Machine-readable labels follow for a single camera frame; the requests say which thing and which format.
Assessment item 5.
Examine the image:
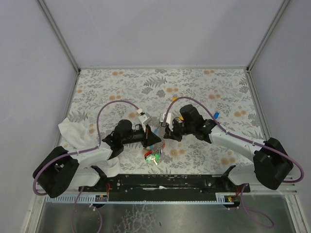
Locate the metal keyring organizer with keys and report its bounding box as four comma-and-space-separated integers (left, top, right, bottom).
144, 128, 165, 165

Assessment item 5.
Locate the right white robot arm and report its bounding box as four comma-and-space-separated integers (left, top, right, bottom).
160, 104, 294, 190

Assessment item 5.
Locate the purple cable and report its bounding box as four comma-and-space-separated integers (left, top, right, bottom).
73, 186, 104, 233
165, 96, 305, 183
33, 100, 141, 196
233, 182, 276, 229

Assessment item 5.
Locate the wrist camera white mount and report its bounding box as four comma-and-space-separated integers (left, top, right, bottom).
137, 108, 152, 132
159, 112, 173, 132

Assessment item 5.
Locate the floral table mat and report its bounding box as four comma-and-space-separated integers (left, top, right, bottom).
68, 68, 264, 174

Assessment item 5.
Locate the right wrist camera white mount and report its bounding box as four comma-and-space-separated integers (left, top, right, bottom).
159, 112, 173, 132

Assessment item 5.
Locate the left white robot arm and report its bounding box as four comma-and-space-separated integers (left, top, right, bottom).
33, 119, 161, 198

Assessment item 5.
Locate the purple cable lower left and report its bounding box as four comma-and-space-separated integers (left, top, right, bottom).
73, 186, 104, 233

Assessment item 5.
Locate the white cloth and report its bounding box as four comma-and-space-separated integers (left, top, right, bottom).
58, 118, 121, 178

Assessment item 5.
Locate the purple cable lower right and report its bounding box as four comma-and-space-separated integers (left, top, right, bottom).
233, 182, 276, 229

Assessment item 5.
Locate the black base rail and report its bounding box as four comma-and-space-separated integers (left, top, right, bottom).
83, 174, 243, 202

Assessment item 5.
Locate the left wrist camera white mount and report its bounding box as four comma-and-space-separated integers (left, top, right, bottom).
137, 108, 152, 132

